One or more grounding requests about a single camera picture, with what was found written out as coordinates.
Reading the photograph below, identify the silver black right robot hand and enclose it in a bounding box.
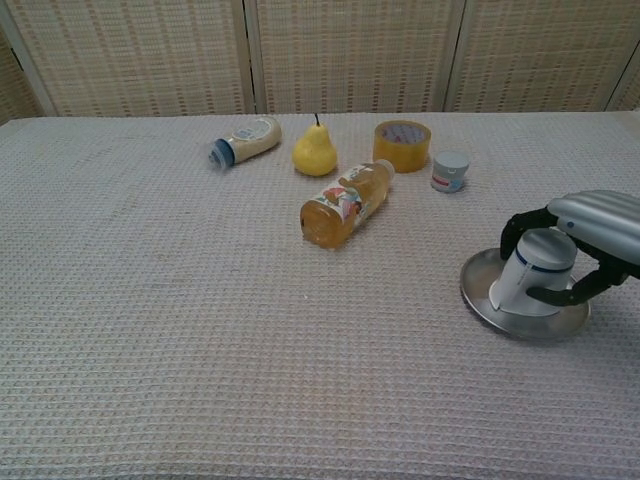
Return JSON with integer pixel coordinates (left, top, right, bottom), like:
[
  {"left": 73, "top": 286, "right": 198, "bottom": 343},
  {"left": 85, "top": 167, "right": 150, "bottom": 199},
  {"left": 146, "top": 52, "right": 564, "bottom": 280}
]
[{"left": 500, "top": 189, "right": 640, "bottom": 307}]

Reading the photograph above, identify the white paper cup blue print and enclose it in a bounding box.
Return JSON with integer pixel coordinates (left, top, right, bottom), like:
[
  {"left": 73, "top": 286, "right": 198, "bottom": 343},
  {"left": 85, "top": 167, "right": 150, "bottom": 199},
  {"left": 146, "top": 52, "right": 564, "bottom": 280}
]
[{"left": 488, "top": 228, "right": 579, "bottom": 317}]

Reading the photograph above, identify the silver metal plate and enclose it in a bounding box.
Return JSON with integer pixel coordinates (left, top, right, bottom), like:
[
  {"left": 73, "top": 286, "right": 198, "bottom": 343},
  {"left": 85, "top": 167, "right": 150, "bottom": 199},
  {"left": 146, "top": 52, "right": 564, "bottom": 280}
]
[{"left": 460, "top": 248, "right": 592, "bottom": 340}]

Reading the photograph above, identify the woven bamboo screen panel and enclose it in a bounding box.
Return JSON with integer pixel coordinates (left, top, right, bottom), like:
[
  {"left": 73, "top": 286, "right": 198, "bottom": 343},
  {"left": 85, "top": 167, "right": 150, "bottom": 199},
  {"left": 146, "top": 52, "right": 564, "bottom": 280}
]
[
  {"left": 607, "top": 47, "right": 640, "bottom": 112},
  {"left": 444, "top": 0, "right": 640, "bottom": 114},
  {"left": 0, "top": 19, "right": 54, "bottom": 126},
  {"left": 244, "top": 0, "right": 464, "bottom": 116},
  {"left": 0, "top": 0, "right": 256, "bottom": 119}
]

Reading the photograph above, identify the small white lidded jar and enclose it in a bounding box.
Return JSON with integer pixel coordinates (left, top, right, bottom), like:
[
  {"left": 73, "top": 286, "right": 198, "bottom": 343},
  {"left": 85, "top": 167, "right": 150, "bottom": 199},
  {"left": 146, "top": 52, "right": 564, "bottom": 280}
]
[{"left": 430, "top": 151, "right": 471, "bottom": 194}]

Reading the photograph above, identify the brown packing tape roll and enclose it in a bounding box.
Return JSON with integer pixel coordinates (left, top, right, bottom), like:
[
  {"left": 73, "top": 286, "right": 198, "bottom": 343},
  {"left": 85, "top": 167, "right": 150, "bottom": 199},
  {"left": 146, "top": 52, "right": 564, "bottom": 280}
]
[{"left": 372, "top": 119, "right": 432, "bottom": 174}]

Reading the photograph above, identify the amber juice bottle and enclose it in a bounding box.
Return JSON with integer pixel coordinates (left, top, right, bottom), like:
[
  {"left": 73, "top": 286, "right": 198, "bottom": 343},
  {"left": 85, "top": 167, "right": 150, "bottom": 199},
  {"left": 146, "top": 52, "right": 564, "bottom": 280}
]
[{"left": 299, "top": 158, "right": 397, "bottom": 250}]

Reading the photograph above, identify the yellow pear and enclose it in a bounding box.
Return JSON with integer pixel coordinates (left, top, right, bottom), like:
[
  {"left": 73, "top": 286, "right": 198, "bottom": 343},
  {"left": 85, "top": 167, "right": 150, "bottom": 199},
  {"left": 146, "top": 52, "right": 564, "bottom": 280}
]
[{"left": 291, "top": 113, "right": 339, "bottom": 177}]

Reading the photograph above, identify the mayonnaise squeeze bottle blue cap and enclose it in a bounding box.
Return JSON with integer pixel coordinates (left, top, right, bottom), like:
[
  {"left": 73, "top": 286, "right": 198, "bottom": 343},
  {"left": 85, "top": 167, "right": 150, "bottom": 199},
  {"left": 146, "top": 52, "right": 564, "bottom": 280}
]
[{"left": 207, "top": 116, "right": 283, "bottom": 171}]

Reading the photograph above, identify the beige woven tablecloth with fringe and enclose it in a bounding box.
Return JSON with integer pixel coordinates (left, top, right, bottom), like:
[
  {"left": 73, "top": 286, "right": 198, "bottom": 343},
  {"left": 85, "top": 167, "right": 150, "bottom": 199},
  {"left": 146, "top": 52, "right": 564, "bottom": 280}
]
[{"left": 0, "top": 109, "right": 640, "bottom": 480}]

